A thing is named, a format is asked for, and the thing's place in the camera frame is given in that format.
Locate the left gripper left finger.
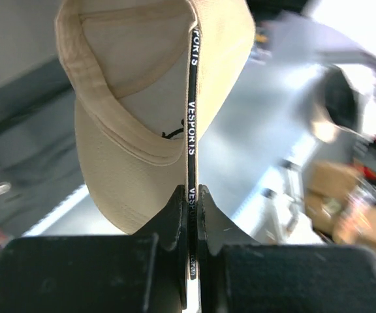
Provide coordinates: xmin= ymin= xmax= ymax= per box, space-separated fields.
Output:
xmin=135 ymin=185 xmax=188 ymax=309

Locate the tan hat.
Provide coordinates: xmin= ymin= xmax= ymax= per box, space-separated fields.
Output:
xmin=53 ymin=0 xmax=257 ymax=281

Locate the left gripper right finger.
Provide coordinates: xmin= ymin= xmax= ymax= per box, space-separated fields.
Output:
xmin=196 ymin=185 xmax=262 ymax=312

